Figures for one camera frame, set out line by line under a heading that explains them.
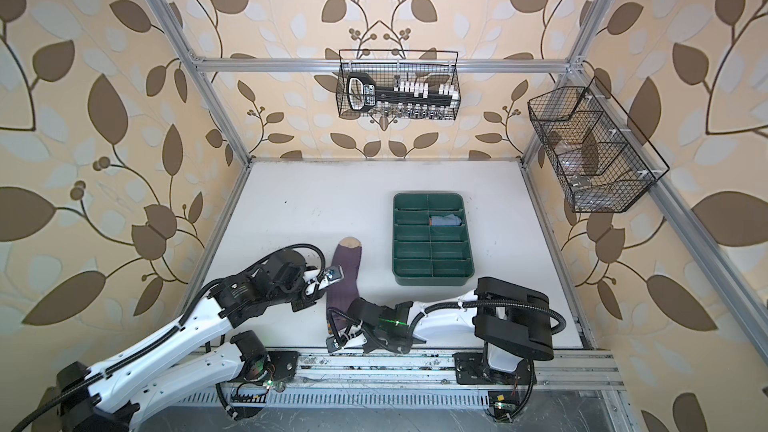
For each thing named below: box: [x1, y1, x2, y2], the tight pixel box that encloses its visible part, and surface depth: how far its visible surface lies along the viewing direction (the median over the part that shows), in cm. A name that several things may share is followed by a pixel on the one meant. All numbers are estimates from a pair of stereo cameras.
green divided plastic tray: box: [392, 192, 475, 286], surface depth 96 cm
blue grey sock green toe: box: [431, 214, 462, 227], surface depth 98 cm
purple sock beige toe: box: [326, 236, 362, 333], surface depth 96 cm
